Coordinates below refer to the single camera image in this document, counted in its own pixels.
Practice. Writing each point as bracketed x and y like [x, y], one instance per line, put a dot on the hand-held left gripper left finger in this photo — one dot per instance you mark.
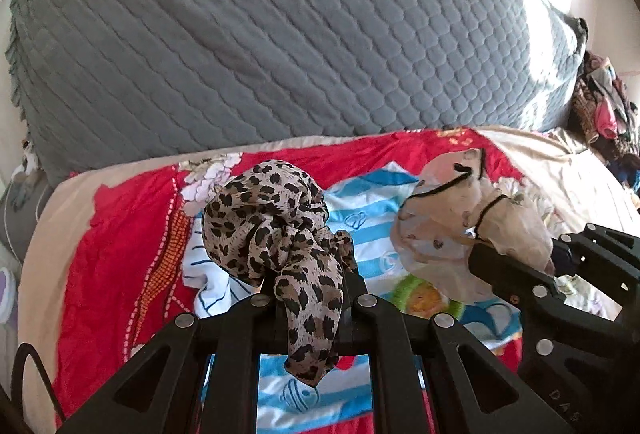
[240, 329]

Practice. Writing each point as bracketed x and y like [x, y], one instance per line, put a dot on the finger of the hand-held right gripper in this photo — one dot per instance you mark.
[600, 254]
[505, 274]

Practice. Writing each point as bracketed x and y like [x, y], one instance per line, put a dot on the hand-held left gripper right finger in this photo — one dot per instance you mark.
[370, 324]

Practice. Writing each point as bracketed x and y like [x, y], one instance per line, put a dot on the beige sheer scrunchie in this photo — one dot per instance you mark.
[440, 234]

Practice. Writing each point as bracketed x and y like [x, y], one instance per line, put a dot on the leopard print scrunchie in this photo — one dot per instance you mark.
[260, 214]

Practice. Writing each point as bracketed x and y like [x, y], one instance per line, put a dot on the red floral blanket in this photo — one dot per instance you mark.
[115, 264]

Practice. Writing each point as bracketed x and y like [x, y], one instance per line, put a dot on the pile of clothes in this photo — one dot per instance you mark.
[605, 104]

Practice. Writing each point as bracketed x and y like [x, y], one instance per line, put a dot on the purple lidded bin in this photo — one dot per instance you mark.
[6, 294]

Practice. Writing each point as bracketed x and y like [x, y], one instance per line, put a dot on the grey nightstand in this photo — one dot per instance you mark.
[20, 204]

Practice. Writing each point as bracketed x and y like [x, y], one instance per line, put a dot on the grey quilted headboard cover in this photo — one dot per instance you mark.
[250, 39]

